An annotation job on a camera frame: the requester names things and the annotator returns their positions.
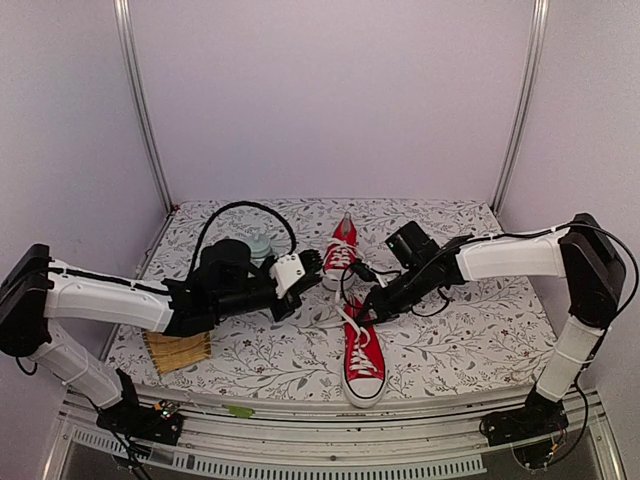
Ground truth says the right aluminium frame post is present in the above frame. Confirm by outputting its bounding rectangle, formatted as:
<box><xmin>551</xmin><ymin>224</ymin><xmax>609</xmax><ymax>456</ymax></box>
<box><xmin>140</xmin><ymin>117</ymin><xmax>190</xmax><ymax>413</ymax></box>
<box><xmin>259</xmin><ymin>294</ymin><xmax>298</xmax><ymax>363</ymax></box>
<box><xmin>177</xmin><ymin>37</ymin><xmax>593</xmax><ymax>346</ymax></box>
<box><xmin>490</xmin><ymin>0</ymin><xmax>550</xmax><ymax>217</ymax></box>

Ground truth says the right black camera cable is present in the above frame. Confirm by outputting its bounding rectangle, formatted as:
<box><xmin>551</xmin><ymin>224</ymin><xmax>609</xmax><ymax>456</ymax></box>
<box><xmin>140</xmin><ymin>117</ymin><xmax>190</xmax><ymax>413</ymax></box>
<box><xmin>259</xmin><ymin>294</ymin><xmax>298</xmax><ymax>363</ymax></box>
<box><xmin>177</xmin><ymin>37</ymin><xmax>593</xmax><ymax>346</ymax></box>
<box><xmin>339</xmin><ymin>264</ymin><xmax>454</xmax><ymax>319</ymax></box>

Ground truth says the left aluminium frame post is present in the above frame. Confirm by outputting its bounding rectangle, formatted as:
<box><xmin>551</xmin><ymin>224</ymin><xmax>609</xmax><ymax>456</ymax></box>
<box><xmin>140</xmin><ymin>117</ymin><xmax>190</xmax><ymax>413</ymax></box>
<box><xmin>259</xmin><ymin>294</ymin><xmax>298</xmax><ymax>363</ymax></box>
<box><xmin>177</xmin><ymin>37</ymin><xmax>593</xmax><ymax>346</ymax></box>
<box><xmin>113</xmin><ymin>0</ymin><xmax>174</xmax><ymax>214</ymax></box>

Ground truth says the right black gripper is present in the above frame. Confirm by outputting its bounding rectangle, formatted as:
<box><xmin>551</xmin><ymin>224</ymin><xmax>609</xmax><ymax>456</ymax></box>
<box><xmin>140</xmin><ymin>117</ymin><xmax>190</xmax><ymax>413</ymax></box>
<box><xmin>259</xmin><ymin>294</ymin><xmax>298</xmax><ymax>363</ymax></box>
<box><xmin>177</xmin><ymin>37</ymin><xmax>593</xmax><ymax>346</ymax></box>
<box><xmin>355</xmin><ymin>263</ymin><xmax>432</xmax><ymax>327</ymax></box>

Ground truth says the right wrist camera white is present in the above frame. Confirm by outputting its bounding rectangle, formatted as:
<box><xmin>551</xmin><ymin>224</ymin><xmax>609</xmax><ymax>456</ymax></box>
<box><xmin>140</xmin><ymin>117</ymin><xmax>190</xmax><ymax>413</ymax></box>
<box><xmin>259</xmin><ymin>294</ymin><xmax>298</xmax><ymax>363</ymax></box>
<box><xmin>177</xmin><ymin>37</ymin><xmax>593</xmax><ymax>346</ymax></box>
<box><xmin>349</xmin><ymin>259</ymin><xmax>387</xmax><ymax>288</ymax></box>

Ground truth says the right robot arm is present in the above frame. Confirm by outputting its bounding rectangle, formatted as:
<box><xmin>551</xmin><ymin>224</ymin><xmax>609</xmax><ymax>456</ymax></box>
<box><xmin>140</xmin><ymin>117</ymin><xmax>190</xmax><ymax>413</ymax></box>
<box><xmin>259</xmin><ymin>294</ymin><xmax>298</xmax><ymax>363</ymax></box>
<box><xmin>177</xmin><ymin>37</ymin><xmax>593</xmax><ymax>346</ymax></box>
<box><xmin>356</xmin><ymin>213</ymin><xmax>639</xmax><ymax>436</ymax></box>

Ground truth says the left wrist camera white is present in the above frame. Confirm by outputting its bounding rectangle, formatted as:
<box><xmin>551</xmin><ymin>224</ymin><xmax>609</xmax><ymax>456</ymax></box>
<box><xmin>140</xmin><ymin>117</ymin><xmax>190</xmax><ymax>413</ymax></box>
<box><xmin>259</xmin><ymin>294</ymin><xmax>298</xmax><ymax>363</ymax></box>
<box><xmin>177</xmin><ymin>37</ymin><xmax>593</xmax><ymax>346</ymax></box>
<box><xmin>269</xmin><ymin>249</ymin><xmax>323</xmax><ymax>299</ymax></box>

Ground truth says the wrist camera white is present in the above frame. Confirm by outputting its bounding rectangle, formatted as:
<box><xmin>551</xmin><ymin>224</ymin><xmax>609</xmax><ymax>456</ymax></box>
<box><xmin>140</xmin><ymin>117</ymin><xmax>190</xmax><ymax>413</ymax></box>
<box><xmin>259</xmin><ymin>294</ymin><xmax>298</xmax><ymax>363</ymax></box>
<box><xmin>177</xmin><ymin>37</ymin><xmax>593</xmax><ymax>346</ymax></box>
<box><xmin>349</xmin><ymin>259</ymin><xmax>387</xmax><ymax>288</ymax></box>
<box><xmin>269</xmin><ymin>249</ymin><xmax>323</xmax><ymax>299</ymax></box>

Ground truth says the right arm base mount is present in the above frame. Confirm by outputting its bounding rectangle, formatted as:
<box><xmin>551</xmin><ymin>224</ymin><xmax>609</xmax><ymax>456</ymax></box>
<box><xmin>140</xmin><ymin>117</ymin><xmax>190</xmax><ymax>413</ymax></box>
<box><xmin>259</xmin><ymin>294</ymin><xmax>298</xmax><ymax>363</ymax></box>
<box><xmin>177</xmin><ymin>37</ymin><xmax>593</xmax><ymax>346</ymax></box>
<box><xmin>479</xmin><ymin>390</ymin><xmax>569</xmax><ymax>446</ymax></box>

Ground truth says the left black camera cable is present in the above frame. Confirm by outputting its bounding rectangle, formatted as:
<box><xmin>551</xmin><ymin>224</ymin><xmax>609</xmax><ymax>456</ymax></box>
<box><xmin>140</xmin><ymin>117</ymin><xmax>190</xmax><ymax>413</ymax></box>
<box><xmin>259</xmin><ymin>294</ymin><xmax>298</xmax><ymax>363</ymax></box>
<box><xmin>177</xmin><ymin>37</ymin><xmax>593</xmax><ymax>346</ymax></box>
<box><xmin>187</xmin><ymin>200</ymin><xmax>299</xmax><ymax>281</ymax></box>

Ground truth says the black camera cable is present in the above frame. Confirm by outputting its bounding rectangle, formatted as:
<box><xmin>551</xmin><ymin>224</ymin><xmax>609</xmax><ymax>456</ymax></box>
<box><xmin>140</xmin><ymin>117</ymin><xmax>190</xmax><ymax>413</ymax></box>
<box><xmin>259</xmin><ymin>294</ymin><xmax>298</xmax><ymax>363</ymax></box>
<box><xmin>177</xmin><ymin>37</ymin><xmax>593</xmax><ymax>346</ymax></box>
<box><xmin>187</xmin><ymin>200</ymin><xmax>299</xmax><ymax>281</ymax></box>
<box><xmin>339</xmin><ymin>264</ymin><xmax>454</xmax><ymax>319</ymax></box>

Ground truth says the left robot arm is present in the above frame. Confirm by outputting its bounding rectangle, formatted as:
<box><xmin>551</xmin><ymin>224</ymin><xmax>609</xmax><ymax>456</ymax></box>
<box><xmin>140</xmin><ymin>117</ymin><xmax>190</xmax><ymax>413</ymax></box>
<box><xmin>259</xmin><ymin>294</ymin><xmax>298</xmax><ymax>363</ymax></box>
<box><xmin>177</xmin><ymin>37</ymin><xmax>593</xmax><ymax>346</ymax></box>
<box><xmin>1</xmin><ymin>239</ymin><xmax>322</xmax><ymax>434</ymax></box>

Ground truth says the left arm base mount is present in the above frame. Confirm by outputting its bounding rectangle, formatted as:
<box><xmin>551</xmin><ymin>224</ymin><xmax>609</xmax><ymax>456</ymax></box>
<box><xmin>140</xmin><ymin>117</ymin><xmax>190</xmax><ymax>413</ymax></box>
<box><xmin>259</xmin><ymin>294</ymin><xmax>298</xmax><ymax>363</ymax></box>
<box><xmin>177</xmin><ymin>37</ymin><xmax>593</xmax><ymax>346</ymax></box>
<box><xmin>96</xmin><ymin>400</ymin><xmax>184</xmax><ymax>446</ymax></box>

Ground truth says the floral patterned table mat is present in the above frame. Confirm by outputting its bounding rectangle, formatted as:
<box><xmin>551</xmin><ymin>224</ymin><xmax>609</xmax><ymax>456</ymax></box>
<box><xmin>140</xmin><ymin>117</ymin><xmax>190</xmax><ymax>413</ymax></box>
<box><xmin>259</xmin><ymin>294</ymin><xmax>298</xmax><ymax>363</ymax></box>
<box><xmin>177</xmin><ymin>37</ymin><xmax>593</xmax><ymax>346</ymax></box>
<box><xmin>106</xmin><ymin>199</ymin><xmax>556</xmax><ymax>402</ymax></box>

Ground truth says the front aluminium rail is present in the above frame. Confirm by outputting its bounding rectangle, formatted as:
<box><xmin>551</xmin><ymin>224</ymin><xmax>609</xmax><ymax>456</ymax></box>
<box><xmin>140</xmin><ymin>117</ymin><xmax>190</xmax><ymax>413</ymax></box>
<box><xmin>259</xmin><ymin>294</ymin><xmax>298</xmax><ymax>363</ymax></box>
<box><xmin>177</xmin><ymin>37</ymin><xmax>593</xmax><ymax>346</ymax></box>
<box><xmin>42</xmin><ymin>384</ymin><xmax>626</xmax><ymax>480</ymax></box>

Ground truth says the woven bamboo basket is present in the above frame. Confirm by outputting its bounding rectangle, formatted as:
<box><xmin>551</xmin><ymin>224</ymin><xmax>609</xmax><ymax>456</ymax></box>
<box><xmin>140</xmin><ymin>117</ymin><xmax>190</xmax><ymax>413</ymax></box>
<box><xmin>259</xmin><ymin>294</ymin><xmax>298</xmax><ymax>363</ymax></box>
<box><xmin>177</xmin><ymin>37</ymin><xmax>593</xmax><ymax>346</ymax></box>
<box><xmin>142</xmin><ymin>331</ymin><xmax>211</xmax><ymax>375</ymax></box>

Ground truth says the aluminium frame post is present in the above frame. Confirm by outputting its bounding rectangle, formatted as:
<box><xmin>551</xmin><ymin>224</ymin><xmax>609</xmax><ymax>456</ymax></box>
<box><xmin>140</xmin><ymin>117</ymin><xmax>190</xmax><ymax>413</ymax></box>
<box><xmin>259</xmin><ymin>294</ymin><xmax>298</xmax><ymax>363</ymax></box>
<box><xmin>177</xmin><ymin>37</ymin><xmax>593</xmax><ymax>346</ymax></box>
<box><xmin>113</xmin><ymin>0</ymin><xmax>174</xmax><ymax>214</ymax></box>
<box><xmin>490</xmin><ymin>0</ymin><xmax>550</xmax><ymax>217</ymax></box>

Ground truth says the green tape piece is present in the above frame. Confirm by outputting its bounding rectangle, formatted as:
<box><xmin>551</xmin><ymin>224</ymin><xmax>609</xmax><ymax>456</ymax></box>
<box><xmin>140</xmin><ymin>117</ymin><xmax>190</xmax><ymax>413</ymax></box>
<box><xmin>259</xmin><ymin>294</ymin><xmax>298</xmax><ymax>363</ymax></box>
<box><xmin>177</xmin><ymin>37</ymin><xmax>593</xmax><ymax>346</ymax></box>
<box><xmin>224</xmin><ymin>405</ymin><xmax>255</xmax><ymax>419</ymax></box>

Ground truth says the red sneaker with laces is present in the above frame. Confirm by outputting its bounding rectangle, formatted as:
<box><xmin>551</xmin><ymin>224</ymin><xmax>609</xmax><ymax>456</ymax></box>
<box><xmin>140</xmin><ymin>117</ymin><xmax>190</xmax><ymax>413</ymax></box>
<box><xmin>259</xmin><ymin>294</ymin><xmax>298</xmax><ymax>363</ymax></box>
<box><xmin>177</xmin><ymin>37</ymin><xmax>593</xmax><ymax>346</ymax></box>
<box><xmin>322</xmin><ymin>212</ymin><xmax>361</xmax><ymax>292</ymax></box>

